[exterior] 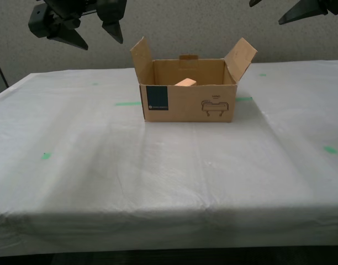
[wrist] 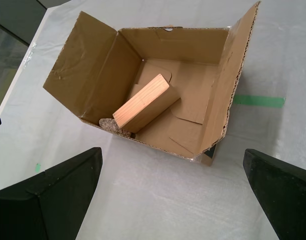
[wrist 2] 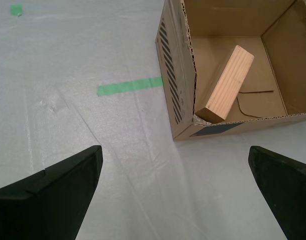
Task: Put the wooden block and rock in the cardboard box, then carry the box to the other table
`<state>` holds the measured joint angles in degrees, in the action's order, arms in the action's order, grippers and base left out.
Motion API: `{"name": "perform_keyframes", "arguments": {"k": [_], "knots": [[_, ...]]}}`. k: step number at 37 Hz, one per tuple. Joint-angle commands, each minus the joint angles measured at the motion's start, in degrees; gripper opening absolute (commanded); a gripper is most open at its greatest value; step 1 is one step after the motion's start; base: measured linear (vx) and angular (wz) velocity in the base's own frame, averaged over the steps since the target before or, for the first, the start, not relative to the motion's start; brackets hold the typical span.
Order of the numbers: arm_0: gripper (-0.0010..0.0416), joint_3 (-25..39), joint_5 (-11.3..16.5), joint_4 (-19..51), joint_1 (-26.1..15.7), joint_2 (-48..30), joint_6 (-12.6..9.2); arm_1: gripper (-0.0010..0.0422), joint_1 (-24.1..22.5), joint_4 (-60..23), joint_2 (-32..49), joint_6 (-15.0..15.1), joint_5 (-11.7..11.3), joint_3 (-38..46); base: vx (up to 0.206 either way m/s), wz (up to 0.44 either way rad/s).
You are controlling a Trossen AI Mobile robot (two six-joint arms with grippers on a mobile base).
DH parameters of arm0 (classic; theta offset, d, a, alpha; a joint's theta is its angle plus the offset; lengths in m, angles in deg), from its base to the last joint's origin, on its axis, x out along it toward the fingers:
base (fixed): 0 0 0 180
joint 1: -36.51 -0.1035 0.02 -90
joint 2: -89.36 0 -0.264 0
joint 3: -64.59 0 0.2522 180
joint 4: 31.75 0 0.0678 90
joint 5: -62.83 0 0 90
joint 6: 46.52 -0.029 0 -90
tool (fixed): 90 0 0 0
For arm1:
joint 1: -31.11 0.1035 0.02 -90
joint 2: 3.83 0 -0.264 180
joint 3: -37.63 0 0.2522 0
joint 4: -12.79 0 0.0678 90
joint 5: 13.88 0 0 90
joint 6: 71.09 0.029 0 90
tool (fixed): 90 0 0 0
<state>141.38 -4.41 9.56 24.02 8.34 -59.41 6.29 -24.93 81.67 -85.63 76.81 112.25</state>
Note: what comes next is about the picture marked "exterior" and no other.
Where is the light wooden block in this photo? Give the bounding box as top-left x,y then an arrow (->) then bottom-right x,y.
175,78 -> 197,87

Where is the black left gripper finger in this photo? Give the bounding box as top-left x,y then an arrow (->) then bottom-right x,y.
28,2 -> 89,51
96,0 -> 128,44

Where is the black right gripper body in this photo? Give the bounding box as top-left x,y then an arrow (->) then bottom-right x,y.
318,0 -> 338,16

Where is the brown cardboard box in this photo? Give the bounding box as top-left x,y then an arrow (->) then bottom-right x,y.
130,36 -> 258,123

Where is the translucent plastic table cover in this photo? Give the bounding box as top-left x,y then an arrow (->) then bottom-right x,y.
0,59 -> 338,253

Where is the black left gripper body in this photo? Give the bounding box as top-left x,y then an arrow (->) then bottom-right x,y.
43,0 -> 98,18

